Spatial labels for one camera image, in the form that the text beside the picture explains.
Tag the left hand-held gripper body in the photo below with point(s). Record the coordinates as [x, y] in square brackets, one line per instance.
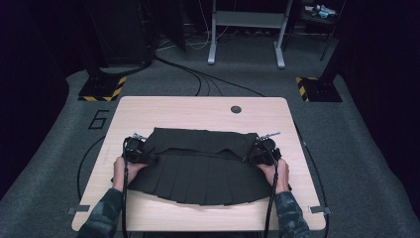
[135, 148]

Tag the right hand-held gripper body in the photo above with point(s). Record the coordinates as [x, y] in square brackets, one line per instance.
[269, 150]

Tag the black pleated skirt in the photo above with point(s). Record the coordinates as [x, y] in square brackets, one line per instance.
[201, 168]

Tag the person's left hand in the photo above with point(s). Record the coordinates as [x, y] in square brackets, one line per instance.
[128, 173]

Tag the person's right hand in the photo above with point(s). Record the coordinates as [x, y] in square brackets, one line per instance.
[280, 175]

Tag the striped black stand base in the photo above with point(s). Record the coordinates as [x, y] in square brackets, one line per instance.
[322, 89]
[102, 88]

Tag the grey tape strip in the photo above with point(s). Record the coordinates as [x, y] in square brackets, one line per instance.
[78, 209]
[320, 210]

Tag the black cabinet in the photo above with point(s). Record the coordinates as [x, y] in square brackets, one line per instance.
[119, 29]

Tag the dark shelf with small items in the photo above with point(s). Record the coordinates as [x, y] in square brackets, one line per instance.
[320, 11]

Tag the grey metal desk frame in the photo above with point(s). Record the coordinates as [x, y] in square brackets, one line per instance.
[247, 20]

